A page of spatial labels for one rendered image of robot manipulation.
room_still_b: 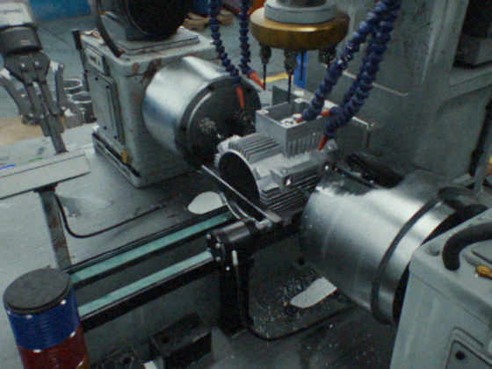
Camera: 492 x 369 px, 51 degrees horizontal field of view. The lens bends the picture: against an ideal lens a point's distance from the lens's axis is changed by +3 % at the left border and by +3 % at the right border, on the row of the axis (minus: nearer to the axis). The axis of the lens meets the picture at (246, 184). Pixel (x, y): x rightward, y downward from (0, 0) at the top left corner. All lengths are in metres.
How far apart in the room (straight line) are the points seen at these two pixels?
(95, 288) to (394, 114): 0.69
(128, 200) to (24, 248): 0.28
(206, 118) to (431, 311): 0.69
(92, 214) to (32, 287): 0.85
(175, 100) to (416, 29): 0.52
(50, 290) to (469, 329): 0.47
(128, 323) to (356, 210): 0.46
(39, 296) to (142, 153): 0.91
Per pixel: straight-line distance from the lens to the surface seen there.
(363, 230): 0.77
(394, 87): 1.10
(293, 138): 1.00
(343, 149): 1.05
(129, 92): 1.33
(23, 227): 1.39
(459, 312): 0.68
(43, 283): 0.55
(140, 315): 0.97
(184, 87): 1.18
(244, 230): 0.87
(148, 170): 1.44
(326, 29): 0.91
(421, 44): 1.04
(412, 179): 0.81
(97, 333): 0.95
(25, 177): 1.05
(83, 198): 1.45
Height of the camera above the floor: 1.56
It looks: 32 degrees down
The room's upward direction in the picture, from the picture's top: straight up
